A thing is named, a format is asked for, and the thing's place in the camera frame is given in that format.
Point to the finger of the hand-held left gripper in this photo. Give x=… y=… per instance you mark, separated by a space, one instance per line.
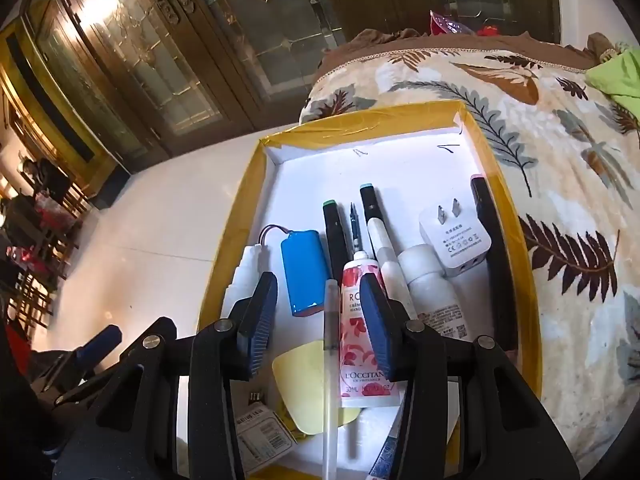
x=102 y=338

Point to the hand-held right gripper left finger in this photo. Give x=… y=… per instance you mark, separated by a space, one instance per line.
x=257 y=325

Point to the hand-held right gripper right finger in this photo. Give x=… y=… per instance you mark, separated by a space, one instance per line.
x=376 y=321

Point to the black marker pink caps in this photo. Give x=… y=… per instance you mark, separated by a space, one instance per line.
x=492 y=260

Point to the blue patterned pen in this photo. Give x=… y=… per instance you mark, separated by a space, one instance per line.
x=384 y=452

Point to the yellow-edged white cardboard box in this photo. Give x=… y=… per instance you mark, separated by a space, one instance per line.
x=310 y=185

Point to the rose print hand cream tube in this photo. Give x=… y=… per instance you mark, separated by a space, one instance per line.
x=357 y=345

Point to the white slim tube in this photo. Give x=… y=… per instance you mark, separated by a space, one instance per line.
x=392 y=270

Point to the white bottle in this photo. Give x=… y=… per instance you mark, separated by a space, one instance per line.
x=430 y=285

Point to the small metal connector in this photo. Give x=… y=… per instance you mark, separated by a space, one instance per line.
x=256 y=396

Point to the blue battery pack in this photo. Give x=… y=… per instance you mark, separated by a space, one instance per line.
x=305 y=270

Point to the yellow pouch with key rings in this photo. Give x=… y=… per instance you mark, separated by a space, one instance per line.
x=300 y=385

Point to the clear brush pen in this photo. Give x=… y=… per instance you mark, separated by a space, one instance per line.
x=331 y=385

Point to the black marker green caps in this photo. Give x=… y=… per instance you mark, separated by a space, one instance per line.
x=334 y=240

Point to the thin black pen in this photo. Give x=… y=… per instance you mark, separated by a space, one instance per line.
x=355 y=230

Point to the white box with black text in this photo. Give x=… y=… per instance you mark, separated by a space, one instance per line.
x=260 y=435

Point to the dark wooden chair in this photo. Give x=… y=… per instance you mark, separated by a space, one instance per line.
x=45 y=230

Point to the leaf print blanket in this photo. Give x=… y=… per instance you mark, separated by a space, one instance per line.
x=550 y=160

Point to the pink plastic bag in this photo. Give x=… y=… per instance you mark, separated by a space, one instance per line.
x=447 y=22

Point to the wooden glass door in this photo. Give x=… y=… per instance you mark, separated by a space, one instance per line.
x=150 y=35

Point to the small red object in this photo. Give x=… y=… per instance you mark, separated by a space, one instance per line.
x=487 y=30

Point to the green cloth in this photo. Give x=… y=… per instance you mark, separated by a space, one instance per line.
x=615 y=80

